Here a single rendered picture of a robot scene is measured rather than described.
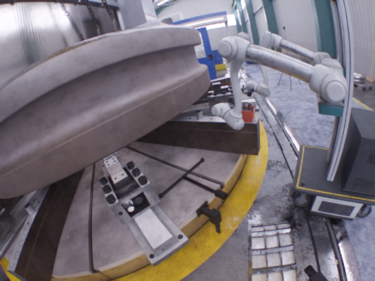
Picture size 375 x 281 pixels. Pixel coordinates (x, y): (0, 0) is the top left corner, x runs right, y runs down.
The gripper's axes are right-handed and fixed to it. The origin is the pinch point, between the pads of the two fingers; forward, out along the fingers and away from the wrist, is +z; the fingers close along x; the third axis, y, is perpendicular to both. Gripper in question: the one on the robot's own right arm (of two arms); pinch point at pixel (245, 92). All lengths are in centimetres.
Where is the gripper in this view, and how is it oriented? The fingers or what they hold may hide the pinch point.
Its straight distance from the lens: 178.5
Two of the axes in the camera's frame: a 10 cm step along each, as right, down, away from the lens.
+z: -5.0, 5.2, -6.9
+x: 8.4, 0.8, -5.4
